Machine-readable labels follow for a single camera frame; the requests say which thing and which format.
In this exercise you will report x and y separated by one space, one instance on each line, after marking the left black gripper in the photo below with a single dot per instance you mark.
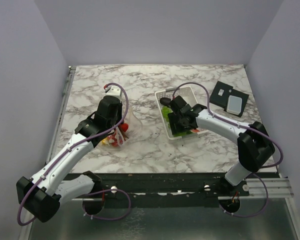
120 112

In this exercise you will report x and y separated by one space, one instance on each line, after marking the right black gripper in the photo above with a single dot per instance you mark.
174 127

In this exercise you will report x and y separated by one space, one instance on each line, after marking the white perforated plastic basket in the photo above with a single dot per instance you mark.
188 95

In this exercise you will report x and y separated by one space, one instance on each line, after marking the red lychee bunch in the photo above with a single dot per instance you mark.
119 136

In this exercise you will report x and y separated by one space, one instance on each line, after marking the clear dotted zip bag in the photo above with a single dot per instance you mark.
134 130

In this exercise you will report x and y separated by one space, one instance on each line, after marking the green grapes bunch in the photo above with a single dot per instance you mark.
165 111

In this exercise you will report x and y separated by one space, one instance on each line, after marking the green round guava fruit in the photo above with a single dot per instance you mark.
181 134

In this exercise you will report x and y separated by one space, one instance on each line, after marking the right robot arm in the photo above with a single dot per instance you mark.
252 140

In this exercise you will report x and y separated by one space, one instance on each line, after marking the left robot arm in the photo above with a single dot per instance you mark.
38 194

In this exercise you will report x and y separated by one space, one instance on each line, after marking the red watermelon slice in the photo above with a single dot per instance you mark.
195 130

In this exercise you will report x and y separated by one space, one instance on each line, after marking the black square mat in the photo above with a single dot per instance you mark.
221 93

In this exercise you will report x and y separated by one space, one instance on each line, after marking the grey rectangular pad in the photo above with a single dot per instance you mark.
234 105

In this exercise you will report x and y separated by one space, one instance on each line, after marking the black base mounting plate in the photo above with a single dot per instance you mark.
165 190

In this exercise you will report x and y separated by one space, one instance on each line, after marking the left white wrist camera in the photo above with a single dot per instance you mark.
114 91

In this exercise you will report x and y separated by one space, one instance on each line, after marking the aluminium side rail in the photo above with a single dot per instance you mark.
62 110

